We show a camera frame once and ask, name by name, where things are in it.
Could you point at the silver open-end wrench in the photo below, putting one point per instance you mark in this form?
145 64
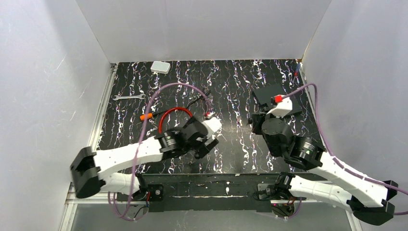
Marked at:
140 97

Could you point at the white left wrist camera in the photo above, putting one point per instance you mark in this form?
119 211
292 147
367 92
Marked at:
212 123

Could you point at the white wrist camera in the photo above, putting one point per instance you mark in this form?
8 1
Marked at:
212 123
281 106

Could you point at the red blue pen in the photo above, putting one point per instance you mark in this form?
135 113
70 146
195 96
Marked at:
297 76

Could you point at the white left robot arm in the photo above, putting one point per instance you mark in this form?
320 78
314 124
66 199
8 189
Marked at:
95 171

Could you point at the black flat plate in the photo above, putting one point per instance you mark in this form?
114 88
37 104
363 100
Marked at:
264 94

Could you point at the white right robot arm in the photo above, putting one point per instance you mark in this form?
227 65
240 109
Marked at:
351 191

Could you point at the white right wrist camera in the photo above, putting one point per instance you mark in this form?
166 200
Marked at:
281 106

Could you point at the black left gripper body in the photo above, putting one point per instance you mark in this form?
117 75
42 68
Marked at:
206 145

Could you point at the grey handled pliers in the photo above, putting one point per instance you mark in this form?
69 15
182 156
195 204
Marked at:
197 98

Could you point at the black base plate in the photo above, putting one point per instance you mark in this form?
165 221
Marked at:
205 192

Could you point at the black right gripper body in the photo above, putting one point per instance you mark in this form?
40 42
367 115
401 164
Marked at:
258 118

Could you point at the white rectangular box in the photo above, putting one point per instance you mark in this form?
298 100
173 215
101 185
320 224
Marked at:
160 67

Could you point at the orange handled screwdriver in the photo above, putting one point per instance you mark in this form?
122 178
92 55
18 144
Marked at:
151 115

